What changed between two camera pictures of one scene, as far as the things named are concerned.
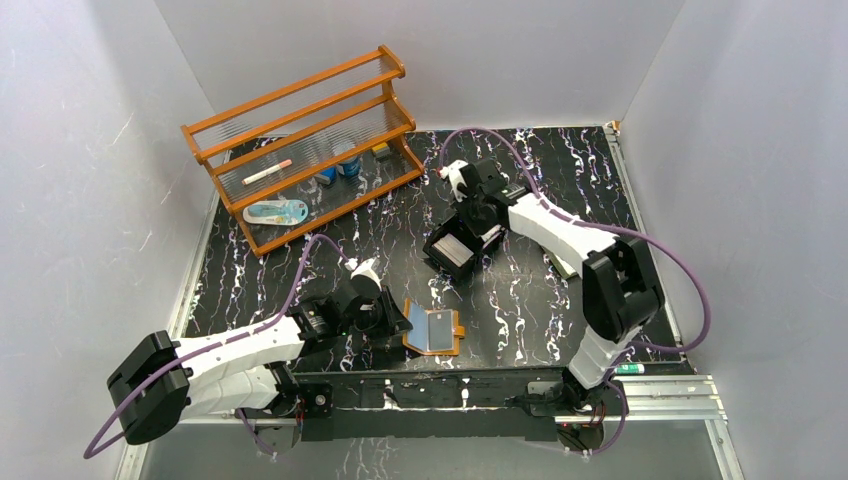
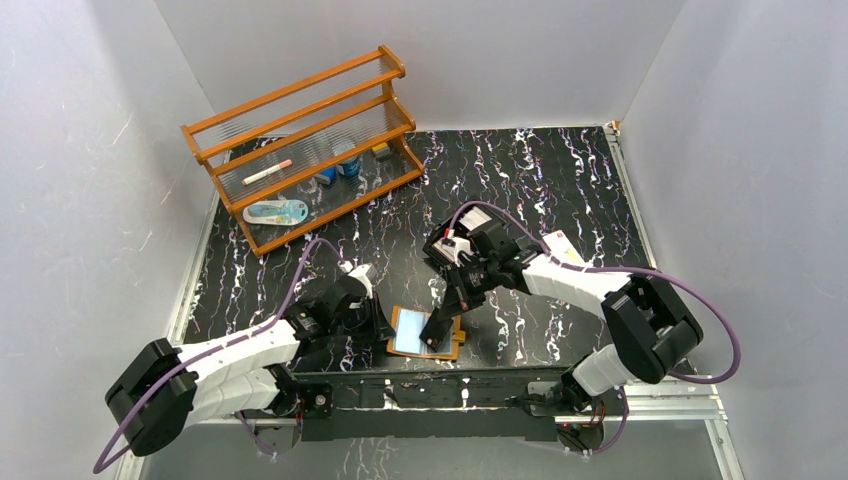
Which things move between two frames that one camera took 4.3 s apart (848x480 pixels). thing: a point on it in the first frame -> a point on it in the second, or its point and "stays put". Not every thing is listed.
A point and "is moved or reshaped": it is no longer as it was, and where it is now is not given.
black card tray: x=455 y=247 stays put
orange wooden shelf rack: x=307 y=154 stays put
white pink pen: x=282 y=165 stays put
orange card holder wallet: x=433 y=332 is moved or reshaped
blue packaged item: x=276 y=212 stays put
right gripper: x=462 y=200 -> x=461 y=299
